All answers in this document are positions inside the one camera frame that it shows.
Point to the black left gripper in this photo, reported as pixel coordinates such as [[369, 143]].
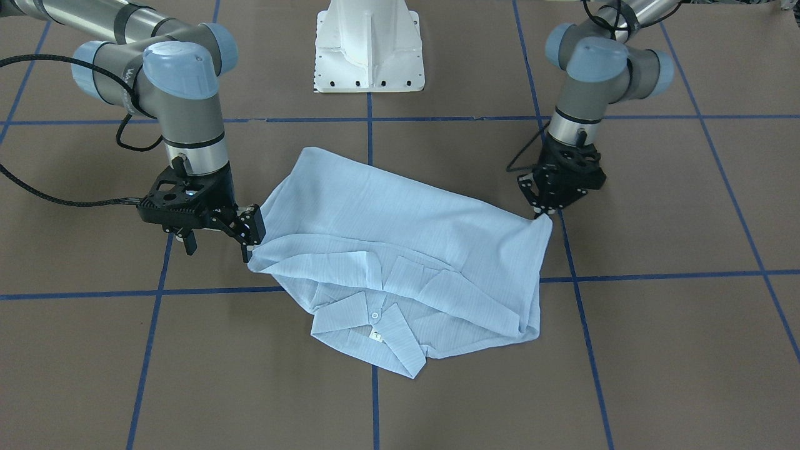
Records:
[[552, 185]]

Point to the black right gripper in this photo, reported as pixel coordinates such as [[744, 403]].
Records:
[[222, 195]]

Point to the light blue button-up shirt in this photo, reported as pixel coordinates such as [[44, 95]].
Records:
[[396, 272]]

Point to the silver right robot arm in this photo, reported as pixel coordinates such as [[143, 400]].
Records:
[[158, 67]]

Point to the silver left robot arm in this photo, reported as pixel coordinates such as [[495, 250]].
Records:
[[601, 69]]

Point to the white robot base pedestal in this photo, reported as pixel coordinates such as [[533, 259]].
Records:
[[368, 47]]

